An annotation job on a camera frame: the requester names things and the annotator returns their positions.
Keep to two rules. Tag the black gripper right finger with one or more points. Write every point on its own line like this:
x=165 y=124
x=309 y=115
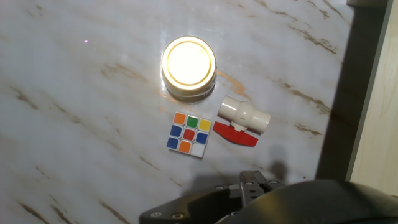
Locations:
x=253 y=189

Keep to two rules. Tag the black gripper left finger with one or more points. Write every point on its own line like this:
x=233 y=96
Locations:
x=199 y=205

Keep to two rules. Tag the glass jar gold lid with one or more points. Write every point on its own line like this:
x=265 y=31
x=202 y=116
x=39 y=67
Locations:
x=188 y=63

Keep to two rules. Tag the small red object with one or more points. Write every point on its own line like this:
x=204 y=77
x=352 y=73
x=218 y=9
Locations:
x=234 y=135

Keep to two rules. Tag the multicoloured Rubik's cube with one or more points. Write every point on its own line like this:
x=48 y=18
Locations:
x=189 y=134

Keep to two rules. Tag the cream wooden shelf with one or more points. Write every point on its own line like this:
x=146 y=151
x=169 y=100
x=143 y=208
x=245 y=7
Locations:
x=382 y=124

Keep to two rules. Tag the marble patterned mat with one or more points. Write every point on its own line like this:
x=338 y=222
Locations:
x=93 y=109

